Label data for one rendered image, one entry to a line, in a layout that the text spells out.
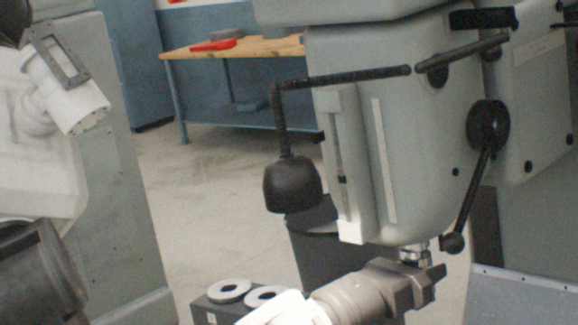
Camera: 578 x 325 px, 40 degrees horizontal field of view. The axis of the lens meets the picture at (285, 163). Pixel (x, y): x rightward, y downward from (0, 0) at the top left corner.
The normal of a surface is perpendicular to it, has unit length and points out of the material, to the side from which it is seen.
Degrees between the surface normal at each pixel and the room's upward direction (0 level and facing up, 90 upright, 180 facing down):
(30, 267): 45
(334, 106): 90
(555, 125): 90
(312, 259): 94
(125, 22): 90
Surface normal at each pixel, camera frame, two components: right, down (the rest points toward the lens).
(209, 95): -0.69, 0.32
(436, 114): 0.63, 0.11
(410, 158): -0.09, 0.29
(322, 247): -0.41, 0.39
